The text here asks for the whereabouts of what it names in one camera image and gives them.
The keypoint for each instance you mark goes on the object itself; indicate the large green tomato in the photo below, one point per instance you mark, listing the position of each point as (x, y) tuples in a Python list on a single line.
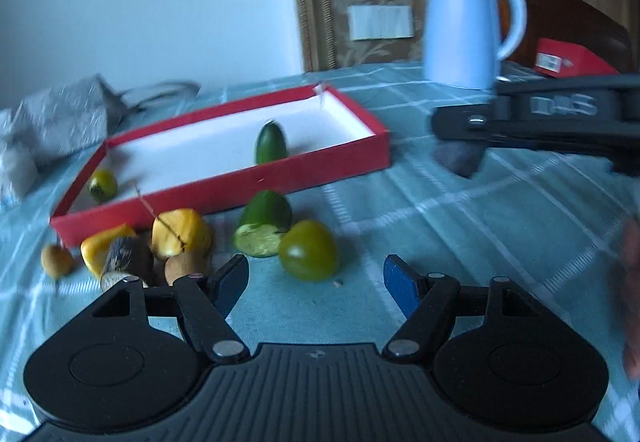
[(307, 249)]

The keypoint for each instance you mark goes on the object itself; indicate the small yellow-green tomato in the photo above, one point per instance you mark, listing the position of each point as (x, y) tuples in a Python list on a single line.
[(103, 186)]

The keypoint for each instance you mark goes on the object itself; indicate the brown round fruit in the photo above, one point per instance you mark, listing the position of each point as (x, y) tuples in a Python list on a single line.
[(182, 267)]

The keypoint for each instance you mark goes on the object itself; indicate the white wall switch panel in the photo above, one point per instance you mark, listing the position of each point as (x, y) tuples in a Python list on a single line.
[(380, 22)]

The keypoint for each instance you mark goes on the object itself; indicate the dark cylinder with speckled end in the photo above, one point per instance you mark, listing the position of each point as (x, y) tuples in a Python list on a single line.
[(130, 256)]

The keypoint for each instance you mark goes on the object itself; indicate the small yellow pepper piece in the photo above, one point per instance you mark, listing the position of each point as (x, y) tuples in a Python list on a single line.
[(97, 247)]

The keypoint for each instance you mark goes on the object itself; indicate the large yellow pepper piece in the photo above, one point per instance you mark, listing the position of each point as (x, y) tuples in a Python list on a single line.
[(182, 232)]

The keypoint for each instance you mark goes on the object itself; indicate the green checked tablecloth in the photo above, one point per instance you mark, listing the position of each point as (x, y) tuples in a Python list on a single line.
[(480, 232)]

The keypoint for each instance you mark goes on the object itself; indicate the large green cucumber half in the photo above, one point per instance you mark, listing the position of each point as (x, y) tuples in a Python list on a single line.
[(262, 222)]

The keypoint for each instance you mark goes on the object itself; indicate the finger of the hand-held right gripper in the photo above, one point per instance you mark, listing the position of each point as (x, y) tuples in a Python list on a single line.
[(460, 124)]

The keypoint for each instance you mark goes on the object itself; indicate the person's right hand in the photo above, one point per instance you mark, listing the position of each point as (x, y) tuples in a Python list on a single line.
[(634, 297)]

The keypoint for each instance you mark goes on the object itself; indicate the red shallow cardboard box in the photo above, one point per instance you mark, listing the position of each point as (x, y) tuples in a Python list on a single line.
[(300, 177)]

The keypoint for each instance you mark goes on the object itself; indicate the silver patterned gift bag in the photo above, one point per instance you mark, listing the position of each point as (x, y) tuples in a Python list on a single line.
[(65, 114)]

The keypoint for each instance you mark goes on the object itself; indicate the white tissue pack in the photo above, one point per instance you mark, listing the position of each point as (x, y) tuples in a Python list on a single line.
[(15, 167)]

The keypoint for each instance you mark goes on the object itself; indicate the small green cucumber piece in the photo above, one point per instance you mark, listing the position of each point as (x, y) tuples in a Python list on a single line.
[(272, 144)]

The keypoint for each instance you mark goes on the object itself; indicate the brown kiwi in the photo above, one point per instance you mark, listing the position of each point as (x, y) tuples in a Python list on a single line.
[(56, 261)]

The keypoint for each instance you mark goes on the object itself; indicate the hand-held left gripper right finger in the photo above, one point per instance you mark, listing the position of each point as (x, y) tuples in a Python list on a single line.
[(401, 284)]

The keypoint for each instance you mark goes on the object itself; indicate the light blue electric kettle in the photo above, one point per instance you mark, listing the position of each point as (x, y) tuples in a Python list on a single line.
[(460, 32)]

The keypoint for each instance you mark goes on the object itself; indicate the brown wooden headboard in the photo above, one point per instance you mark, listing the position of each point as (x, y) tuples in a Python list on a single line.
[(565, 7)]

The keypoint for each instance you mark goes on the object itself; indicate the small red box white label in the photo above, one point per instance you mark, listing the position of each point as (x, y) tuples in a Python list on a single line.
[(580, 54)]

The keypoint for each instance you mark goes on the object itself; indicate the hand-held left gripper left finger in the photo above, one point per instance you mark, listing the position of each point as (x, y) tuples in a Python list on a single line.
[(231, 284)]

